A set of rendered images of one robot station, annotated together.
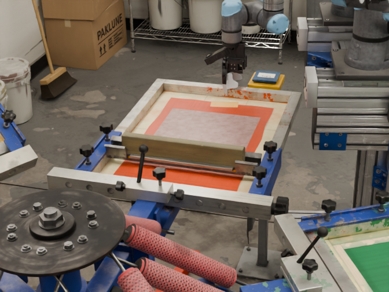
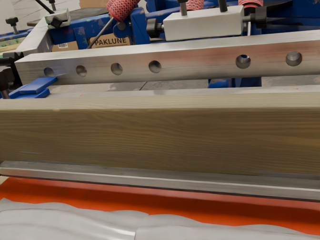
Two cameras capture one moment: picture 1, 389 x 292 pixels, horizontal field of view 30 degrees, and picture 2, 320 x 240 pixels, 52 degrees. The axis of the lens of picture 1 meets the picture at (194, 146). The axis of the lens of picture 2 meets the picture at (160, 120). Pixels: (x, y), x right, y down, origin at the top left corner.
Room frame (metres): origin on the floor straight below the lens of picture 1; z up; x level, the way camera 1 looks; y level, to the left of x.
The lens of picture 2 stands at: (2.30, 0.08, 1.17)
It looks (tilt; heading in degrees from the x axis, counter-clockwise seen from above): 27 degrees down; 185
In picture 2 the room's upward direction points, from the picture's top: 10 degrees counter-clockwise
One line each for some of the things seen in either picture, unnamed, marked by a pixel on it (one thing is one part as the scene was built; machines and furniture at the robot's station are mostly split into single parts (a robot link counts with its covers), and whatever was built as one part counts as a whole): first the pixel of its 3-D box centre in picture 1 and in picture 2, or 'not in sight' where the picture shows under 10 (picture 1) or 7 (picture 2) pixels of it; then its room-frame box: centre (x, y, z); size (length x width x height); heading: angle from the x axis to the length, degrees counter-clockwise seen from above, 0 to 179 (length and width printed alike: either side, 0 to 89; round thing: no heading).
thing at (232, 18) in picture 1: (232, 15); not in sight; (2.58, -0.16, 1.28); 0.09 x 0.08 x 0.11; 116
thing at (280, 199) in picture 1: (276, 209); (21, 70); (1.69, -0.23, 1.02); 0.07 x 0.06 x 0.07; 163
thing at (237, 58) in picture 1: (233, 56); not in sight; (2.58, -0.16, 1.12); 0.09 x 0.08 x 0.12; 73
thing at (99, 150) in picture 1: (98, 158); not in sight; (2.08, 0.32, 0.97); 0.30 x 0.05 x 0.07; 163
